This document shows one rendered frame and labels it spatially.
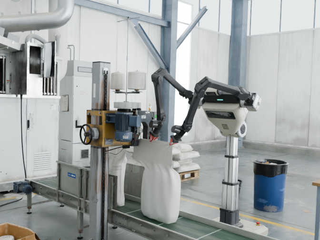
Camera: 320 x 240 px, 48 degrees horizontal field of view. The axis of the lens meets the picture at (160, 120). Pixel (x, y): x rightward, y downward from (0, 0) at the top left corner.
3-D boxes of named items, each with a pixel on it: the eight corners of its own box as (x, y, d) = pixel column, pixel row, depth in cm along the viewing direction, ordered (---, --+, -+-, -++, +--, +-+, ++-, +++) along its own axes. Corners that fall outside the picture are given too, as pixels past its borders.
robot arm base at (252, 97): (248, 93, 307) (244, 105, 303) (244, 88, 302) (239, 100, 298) (257, 93, 301) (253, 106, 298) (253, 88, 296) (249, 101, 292)
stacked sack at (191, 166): (201, 171, 692) (202, 163, 691) (178, 175, 644) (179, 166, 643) (184, 167, 721) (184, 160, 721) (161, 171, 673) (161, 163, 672)
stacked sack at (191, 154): (201, 158, 691) (202, 150, 690) (178, 162, 642) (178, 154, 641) (184, 155, 721) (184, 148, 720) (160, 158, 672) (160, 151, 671)
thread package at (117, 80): (128, 90, 336) (129, 72, 335) (116, 89, 326) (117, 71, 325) (118, 90, 346) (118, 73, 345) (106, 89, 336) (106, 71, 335)
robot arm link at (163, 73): (165, 65, 305) (157, 64, 312) (156, 79, 303) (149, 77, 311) (193, 93, 334) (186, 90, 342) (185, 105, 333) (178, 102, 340)
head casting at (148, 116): (153, 138, 354) (154, 108, 352) (135, 140, 336) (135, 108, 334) (133, 135, 374) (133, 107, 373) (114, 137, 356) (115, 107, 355)
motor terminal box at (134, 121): (141, 129, 309) (142, 115, 308) (137, 130, 299) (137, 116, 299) (132, 128, 311) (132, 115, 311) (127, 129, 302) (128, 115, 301)
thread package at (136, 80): (150, 91, 319) (150, 71, 318) (135, 90, 306) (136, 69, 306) (137, 91, 330) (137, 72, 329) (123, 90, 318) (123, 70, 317)
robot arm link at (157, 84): (162, 75, 306) (155, 73, 314) (157, 77, 303) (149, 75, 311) (167, 121, 324) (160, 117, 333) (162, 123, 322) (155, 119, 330)
